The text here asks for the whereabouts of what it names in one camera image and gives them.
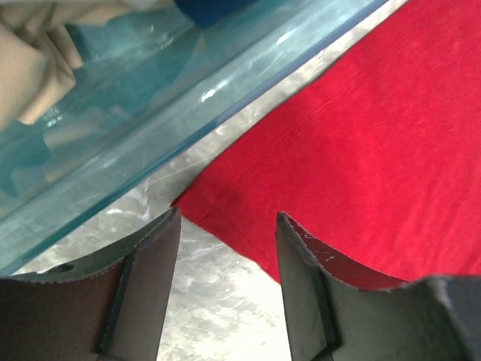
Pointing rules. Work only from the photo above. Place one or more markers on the white cloth in basket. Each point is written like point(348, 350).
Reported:
point(38, 55)

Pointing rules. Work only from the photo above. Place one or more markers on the teal plastic basket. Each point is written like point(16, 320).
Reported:
point(151, 86)

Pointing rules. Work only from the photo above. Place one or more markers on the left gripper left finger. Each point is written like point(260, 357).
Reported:
point(107, 305)

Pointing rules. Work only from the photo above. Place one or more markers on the red t shirt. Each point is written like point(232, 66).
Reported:
point(379, 157)

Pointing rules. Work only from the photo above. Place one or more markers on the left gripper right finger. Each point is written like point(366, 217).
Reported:
point(338, 309)

